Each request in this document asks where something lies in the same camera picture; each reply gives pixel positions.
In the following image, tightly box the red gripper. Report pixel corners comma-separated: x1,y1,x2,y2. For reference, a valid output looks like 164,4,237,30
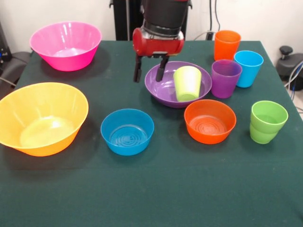
132,27,185,83

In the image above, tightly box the purple bowl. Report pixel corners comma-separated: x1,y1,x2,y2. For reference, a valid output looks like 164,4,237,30
144,61,213,109

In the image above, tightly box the lime yellow cup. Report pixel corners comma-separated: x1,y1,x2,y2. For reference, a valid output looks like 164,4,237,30
173,66,202,103

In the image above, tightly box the black computer tower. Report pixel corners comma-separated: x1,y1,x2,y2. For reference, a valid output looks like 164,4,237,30
0,21,12,69

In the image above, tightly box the purple cup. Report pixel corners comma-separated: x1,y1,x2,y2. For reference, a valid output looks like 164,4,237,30
211,59,243,99

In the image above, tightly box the orange cup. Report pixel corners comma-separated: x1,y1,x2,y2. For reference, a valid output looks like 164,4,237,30
214,30,241,61

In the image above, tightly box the small blue bowl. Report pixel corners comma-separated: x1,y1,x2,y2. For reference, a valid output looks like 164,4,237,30
100,108,155,156

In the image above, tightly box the small orange bowl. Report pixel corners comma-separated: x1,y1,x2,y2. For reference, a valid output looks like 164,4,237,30
184,99,237,145

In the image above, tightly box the blue cup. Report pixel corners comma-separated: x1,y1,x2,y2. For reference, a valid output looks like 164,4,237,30
233,50,264,88

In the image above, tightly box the large pink bowl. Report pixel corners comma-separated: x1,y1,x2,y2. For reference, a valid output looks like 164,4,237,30
29,21,103,72

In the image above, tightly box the large orange yellow bowl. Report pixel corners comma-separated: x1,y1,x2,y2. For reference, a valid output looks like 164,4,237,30
0,82,89,157

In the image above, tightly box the dark green tablecloth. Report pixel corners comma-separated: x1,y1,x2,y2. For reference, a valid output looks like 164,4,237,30
0,40,303,227

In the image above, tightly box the green cup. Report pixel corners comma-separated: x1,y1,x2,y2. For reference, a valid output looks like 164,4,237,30
249,122,279,145
250,100,289,133

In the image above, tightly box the black equipment with knob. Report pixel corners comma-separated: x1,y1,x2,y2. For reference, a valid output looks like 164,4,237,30
276,46,303,82

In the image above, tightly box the white cable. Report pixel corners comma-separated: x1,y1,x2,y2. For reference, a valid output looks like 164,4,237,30
193,30,210,41

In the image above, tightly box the black cable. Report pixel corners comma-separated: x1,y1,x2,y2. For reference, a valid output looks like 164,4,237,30
214,0,223,32
209,0,214,33

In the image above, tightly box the blue cable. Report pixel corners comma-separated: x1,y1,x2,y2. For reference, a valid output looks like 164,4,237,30
285,60,303,100

